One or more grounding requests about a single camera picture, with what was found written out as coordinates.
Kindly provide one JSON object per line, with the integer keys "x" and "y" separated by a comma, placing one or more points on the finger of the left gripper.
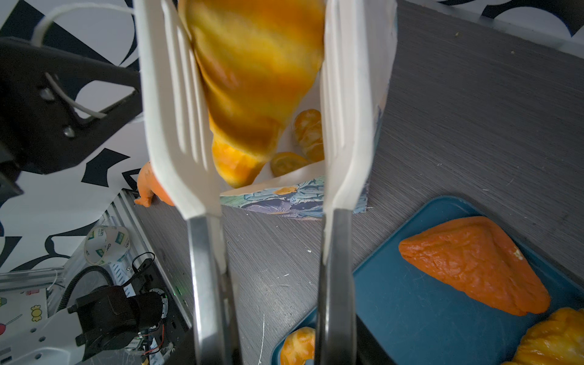
{"x": 40, "y": 130}

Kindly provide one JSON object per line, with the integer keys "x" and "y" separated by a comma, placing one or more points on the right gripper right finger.
{"x": 369, "y": 350}

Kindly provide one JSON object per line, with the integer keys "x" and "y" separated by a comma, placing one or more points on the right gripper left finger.
{"x": 185, "y": 353}

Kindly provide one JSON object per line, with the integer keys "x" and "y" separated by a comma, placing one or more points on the metal tongs white tips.
{"x": 179, "y": 146}

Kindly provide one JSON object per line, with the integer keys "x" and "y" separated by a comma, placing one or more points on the floral paper bag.
{"x": 301, "y": 192}

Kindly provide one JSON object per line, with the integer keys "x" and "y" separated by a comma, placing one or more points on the rectangular pastry bread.
{"x": 308, "y": 134}

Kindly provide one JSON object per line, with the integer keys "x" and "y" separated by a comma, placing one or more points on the large croissant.
{"x": 258, "y": 60}

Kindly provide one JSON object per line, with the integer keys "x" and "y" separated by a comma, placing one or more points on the small croissant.
{"x": 286, "y": 162}

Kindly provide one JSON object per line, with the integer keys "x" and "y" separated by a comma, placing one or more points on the donut bread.
{"x": 299, "y": 347}

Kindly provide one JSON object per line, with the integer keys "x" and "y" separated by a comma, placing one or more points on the orange fake fruit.
{"x": 149, "y": 187}

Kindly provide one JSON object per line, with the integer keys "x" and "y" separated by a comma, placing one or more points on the orange triangular bread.
{"x": 475, "y": 256}

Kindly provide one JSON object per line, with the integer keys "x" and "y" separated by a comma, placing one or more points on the long braided bread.
{"x": 557, "y": 340}

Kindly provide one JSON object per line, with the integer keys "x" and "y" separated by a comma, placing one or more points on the teal tray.
{"x": 420, "y": 320}

